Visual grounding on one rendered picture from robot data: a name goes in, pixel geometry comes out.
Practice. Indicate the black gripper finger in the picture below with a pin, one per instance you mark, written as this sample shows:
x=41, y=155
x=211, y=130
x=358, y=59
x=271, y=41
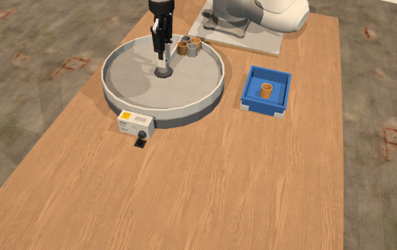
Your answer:
x=159, y=43
x=168, y=36

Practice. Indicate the blue square tray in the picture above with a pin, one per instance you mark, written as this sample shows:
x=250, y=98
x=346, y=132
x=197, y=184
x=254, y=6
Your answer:
x=271, y=106

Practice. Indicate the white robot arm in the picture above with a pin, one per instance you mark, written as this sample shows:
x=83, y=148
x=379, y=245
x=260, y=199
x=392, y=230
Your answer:
x=283, y=16

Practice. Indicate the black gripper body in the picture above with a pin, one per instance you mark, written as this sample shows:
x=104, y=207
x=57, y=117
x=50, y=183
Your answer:
x=158, y=9

